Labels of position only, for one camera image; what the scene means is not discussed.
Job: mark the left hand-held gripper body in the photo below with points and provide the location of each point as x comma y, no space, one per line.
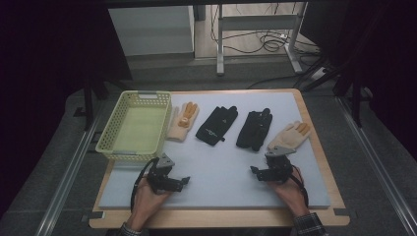
159,177

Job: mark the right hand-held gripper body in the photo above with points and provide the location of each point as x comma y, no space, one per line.
278,165

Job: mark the beige glove with orange fingers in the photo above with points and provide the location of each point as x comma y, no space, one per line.
288,137
179,130

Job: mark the plain black glove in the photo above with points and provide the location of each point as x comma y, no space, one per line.
254,131

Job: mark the yellow-green plastic basket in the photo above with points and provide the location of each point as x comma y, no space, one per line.
139,129

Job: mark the black glove with small logo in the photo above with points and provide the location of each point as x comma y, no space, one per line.
214,126

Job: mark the person's left hand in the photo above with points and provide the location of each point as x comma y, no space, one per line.
146,203

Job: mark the person's right hand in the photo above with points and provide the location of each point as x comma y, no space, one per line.
290,193

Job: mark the white foam mat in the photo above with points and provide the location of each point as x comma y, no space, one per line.
223,177

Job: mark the wooden table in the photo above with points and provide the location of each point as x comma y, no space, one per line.
209,218

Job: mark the white power strip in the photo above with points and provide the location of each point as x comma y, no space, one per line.
318,73

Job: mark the black metal stand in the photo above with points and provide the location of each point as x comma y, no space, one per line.
357,101
88,105

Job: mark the white cabinet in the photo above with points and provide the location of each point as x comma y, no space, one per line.
150,31

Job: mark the dark curtain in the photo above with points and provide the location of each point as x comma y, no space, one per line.
49,49
377,49

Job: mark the aluminium rail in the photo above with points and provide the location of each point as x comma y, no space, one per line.
65,183
377,164

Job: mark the grey metal desk frame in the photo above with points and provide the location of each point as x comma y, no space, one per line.
257,23

